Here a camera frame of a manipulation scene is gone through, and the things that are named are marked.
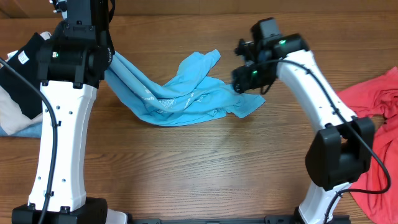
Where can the light blue t-shirt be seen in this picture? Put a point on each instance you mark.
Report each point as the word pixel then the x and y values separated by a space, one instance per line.
pixel 190 97

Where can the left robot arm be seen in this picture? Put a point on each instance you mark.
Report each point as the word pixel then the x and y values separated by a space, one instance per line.
pixel 71 65

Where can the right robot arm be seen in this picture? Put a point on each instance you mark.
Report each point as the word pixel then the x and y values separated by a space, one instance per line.
pixel 340 152

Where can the folded blue jeans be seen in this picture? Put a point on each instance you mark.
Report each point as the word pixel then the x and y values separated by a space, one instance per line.
pixel 33 131

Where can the red t-shirt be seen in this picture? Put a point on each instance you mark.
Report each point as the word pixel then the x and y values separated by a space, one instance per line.
pixel 378 97

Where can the folded black shirt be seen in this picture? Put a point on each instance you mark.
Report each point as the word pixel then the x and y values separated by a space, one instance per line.
pixel 25 63

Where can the folded beige garment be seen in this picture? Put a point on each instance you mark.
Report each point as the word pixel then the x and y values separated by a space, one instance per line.
pixel 12 119

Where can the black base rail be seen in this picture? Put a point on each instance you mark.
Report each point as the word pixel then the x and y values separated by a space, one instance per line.
pixel 211 221

